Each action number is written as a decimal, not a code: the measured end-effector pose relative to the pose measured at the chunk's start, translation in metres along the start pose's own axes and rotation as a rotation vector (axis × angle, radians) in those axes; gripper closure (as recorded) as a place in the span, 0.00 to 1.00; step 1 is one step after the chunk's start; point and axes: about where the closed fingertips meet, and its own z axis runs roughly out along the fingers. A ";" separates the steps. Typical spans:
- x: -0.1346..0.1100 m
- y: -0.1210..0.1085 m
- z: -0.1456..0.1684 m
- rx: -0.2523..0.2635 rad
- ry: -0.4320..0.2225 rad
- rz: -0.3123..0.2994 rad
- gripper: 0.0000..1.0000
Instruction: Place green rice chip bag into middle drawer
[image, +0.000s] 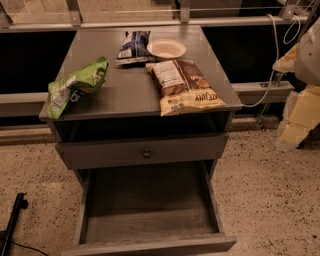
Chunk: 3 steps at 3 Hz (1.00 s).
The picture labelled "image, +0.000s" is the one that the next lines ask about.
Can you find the padded gripper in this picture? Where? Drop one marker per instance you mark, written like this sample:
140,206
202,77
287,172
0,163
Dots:
309,63

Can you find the green rice chip bag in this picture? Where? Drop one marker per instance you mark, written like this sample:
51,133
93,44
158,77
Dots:
72,88

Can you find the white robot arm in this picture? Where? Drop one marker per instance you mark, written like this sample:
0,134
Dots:
302,110

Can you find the brown and yellow chip bag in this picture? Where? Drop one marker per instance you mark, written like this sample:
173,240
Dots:
182,87

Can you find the round drawer knob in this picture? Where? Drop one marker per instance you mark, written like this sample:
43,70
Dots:
146,154

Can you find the blue chip bag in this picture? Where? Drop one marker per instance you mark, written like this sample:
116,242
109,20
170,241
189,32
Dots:
134,48

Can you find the grey wooden drawer cabinet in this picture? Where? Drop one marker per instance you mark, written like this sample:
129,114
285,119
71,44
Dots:
127,105

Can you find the open grey bottom drawer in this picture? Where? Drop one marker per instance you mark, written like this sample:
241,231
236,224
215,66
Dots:
149,210

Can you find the closed grey middle drawer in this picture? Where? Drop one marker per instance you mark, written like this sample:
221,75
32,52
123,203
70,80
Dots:
100,154

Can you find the white paper bowl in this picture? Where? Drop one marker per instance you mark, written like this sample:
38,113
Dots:
166,49

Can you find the metal window railing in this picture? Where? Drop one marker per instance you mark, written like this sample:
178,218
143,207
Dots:
50,15

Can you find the black metal leg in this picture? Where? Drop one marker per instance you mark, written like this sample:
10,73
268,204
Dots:
7,234

